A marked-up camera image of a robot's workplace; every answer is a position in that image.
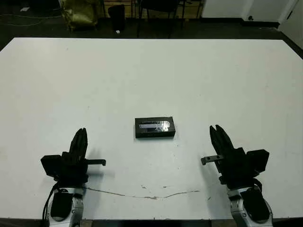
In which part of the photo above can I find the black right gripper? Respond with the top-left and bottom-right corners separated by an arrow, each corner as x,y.
200,124 -> 258,190

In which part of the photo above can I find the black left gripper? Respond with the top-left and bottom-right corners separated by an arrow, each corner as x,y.
53,127 -> 107,189

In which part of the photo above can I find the black printed box lid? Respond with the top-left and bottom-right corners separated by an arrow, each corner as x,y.
134,115 -> 177,139

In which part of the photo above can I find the yellow-green plastic bag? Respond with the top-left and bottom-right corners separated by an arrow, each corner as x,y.
61,0 -> 99,32

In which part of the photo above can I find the black waste bin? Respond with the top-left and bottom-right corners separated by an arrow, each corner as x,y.
107,4 -> 126,32

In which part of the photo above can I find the white door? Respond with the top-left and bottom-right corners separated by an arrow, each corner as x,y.
278,0 -> 303,48

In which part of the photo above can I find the black metal chair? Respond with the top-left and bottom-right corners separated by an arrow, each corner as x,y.
136,0 -> 186,39

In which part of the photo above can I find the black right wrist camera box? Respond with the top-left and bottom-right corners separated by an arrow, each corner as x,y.
246,149 -> 270,174

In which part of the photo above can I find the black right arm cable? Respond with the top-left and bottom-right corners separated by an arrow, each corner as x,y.
252,176 -> 264,197

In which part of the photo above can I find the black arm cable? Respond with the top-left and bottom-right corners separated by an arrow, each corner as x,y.
42,183 -> 62,222
252,176 -> 264,197

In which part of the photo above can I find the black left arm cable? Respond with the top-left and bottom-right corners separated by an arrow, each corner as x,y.
42,183 -> 62,222

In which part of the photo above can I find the thin light floor cable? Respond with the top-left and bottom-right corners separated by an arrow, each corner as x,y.
0,12 -> 63,27

